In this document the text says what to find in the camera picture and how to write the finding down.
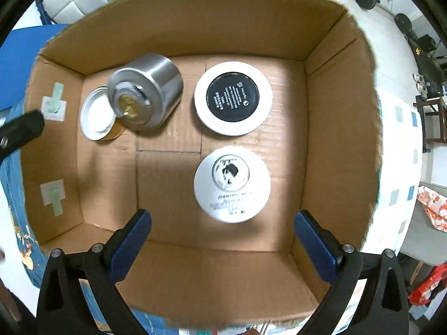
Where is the small amber silver-lid jar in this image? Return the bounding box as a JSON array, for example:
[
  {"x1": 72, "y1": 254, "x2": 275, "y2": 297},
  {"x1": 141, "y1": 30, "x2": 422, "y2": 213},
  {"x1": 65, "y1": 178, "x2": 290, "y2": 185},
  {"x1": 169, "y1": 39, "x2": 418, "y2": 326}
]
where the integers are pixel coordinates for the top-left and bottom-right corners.
[{"x1": 80, "y1": 86, "x2": 125, "y2": 142}]

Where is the stainless steel canister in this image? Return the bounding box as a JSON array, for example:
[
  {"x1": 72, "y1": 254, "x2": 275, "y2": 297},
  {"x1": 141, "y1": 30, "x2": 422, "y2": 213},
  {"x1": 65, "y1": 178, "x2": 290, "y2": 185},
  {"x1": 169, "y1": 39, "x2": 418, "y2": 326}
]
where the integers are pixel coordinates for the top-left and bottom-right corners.
[{"x1": 107, "y1": 54, "x2": 183, "y2": 131}]

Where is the white purifying cream jar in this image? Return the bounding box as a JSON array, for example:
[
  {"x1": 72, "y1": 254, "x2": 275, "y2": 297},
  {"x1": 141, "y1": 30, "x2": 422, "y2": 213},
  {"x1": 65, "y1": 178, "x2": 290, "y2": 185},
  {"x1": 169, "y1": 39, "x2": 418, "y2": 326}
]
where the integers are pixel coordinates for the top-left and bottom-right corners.
[{"x1": 193, "y1": 146, "x2": 271, "y2": 224}]

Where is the white jar black lid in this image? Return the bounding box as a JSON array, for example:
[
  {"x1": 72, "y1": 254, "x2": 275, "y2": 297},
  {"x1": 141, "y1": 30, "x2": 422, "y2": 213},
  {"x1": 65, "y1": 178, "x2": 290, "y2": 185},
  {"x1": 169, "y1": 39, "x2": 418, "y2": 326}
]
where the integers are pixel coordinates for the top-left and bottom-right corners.
[{"x1": 193, "y1": 61, "x2": 273, "y2": 137}]

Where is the blue striped bedspread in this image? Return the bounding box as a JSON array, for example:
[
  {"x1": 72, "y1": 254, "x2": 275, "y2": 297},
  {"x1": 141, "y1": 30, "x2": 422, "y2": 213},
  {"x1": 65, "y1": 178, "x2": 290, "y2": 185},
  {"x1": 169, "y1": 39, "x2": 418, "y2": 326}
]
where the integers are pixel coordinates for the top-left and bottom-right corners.
[{"x1": 1, "y1": 99, "x2": 179, "y2": 334}]

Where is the blue foam mat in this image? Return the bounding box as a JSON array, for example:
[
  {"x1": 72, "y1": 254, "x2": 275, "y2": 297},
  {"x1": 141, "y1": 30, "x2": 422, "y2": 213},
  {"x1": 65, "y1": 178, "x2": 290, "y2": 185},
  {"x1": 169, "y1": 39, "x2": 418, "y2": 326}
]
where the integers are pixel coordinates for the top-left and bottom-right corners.
[{"x1": 0, "y1": 24, "x2": 67, "y2": 111}]

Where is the orange floral cloth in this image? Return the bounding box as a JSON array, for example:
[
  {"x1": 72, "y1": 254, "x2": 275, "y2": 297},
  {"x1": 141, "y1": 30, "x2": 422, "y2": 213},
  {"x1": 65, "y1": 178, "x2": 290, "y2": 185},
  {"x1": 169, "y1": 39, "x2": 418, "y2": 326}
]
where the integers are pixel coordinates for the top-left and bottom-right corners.
[{"x1": 417, "y1": 186, "x2": 447, "y2": 233}]

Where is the brown wooden chair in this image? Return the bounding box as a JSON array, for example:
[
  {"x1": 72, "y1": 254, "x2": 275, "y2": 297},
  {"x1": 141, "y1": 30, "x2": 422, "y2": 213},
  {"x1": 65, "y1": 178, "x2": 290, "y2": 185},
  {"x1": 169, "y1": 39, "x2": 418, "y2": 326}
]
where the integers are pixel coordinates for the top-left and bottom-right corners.
[{"x1": 413, "y1": 95, "x2": 446, "y2": 154}]

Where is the open cardboard box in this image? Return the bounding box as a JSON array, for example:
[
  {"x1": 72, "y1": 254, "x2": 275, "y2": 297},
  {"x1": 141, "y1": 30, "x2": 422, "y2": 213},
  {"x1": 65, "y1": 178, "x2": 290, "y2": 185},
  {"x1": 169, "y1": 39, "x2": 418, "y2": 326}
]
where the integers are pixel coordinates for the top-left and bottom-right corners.
[{"x1": 21, "y1": 0, "x2": 381, "y2": 329}]

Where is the barbell on floor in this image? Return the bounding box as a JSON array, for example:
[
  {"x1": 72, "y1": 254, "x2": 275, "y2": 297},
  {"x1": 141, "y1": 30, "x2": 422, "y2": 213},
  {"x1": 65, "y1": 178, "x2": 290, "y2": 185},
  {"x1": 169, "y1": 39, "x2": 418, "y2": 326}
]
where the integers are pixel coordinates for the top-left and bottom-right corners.
[{"x1": 355, "y1": 0, "x2": 414, "y2": 36}]

